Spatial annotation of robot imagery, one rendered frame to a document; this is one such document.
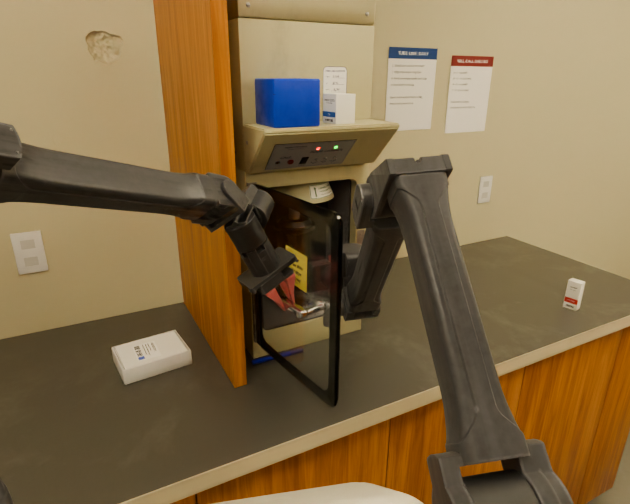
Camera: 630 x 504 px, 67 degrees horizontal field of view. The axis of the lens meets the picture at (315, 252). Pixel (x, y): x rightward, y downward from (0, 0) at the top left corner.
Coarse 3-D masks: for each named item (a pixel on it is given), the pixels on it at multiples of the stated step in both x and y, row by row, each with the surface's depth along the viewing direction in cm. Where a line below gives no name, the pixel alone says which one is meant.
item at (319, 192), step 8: (304, 184) 113; (312, 184) 114; (320, 184) 115; (328, 184) 118; (288, 192) 113; (296, 192) 113; (304, 192) 113; (312, 192) 114; (320, 192) 115; (328, 192) 117; (312, 200) 113; (320, 200) 114; (328, 200) 116
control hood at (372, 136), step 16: (256, 128) 92; (272, 128) 90; (288, 128) 91; (304, 128) 93; (320, 128) 94; (336, 128) 96; (352, 128) 98; (368, 128) 99; (384, 128) 101; (256, 144) 93; (272, 144) 93; (368, 144) 105; (384, 144) 107; (256, 160) 96; (352, 160) 109; (368, 160) 112
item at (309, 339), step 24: (288, 216) 91; (312, 216) 85; (336, 216) 79; (288, 240) 93; (312, 240) 86; (336, 240) 80; (312, 264) 88; (336, 264) 82; (312, 288) 89; (336, 288) 83; (264, 312) 108; (288, 312) 99; (336, 312) 85; (264, 336) 111; (288, 336) 101; (312, 336) 93; (336, 336) 86; (288, 360) 103; (312, 360) 95; (336, 360) 88; (312, 384) 97; (336, 384) 90
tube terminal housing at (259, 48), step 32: (256, 32) 94; (288, 32) 97; (320, 32) 100; (352, 32) 103; (256, 64) 96; (288, 64) 99; (320, 64) 102; (352, 64) 106; (320, 96) 104; (352, 192) 120; (352, 224) 123; (352, 320) 130; (256, 352) 118
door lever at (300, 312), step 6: (282, 300) 90; (288, 300) 90; (288, 306) 88; (294, 306) 87; (300, 306) 87; (318, 306) 87; (324, 306) 87; (294, 312) 87; (300, 312) 85; (306, 312) 85; (312, 312) 86; (324, 312) 87
